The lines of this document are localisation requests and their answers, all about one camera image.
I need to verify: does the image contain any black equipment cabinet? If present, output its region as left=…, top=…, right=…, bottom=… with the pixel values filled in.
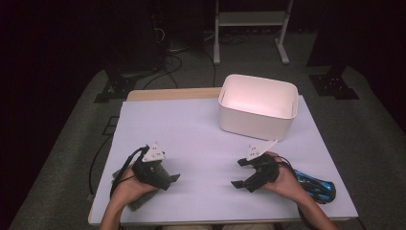
left=104, top=0, right=167, bottom=75

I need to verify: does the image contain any white metal stand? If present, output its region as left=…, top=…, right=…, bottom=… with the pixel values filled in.
left=213, top=0, right=295, bottom=66

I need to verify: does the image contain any person's right hand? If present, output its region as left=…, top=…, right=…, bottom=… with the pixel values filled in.
left=261, top=151, right=305, bottom=203

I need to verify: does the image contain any black floor cable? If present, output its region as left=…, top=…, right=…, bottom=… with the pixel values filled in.
left=143, top=54, right=184, bottom=90
left=204, top=47, right=218, bottom=88

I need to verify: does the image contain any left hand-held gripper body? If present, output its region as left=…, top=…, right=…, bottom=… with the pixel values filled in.
left=131, top=142, right=171, bottom=192

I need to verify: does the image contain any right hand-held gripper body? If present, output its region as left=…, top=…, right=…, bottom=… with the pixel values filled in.
left=245, top=139, right=282, bottom=194

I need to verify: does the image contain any thin black cable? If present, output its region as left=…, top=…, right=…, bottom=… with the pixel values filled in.
left=88, top=134, right=113, bottom=196

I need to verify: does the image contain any person's left hand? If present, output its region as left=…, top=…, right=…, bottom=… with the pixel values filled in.
left=111, top=166, right=159, bottom=205

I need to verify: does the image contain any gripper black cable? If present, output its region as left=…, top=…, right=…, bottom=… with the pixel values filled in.
left=277, top=156, right=312, bottom=230
left=109, top=146, right=150, bottom=199

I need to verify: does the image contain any white plastic bin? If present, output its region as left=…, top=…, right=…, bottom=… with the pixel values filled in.
left=217, top=74, right=300, bottom=143

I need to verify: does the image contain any white table mat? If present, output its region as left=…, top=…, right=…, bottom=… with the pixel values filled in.
left=89, top=95, right=359, bottom=226

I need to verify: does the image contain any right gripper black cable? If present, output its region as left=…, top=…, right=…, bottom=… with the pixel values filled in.
left=277, top=156, right=312, bottom=230

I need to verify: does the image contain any black stand base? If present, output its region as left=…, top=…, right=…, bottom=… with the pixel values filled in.
left=308, top=65, right=360, bottom=101
left=94, top=68, right=138, bottom=104

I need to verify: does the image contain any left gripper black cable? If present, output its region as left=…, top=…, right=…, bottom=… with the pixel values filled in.
left=109, top=146, right=150, bottom=199

